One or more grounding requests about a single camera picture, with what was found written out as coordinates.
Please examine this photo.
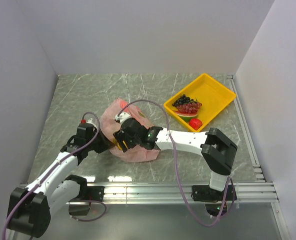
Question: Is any pink plastic bag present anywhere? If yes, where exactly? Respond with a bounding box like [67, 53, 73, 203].
[100, 98, 159, 163]

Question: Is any yellow lemon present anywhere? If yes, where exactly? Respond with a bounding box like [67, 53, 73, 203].
[113, 141, 123, 151]

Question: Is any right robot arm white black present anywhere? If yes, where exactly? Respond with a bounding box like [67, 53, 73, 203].
[113, 116, 237, 200]

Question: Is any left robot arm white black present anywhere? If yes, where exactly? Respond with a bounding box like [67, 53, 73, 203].
[2, 120, 107, 239]

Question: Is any watermelon slice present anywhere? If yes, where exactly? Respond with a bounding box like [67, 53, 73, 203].
[174, 111, 198, 123]

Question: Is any dark purple grape bunch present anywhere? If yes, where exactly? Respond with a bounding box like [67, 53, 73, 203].
[172, 94, 197, 107]

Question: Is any red strawberry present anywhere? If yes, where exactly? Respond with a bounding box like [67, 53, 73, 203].
[189, 118, 203, 131]

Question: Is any red grape bunch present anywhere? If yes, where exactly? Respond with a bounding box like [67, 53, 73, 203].
[176, 101, 202, 114]

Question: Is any yellow plastic tray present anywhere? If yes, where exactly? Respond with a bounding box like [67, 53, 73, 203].
[163, 73, 236, 132]

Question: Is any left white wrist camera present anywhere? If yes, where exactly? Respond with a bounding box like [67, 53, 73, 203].
[80, 118, 97, 129]

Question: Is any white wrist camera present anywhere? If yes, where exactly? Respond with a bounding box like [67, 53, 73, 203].
[80, 118, 97, 129]
[115, 112, 131, 124]

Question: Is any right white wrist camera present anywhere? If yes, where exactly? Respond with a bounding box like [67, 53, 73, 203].
[115, 112, 131, 124]

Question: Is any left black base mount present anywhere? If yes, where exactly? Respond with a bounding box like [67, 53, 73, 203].
[68, 186, 107, 220]

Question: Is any aluminium rail frame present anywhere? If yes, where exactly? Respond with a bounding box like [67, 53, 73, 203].
[2, 74, 292, 240]

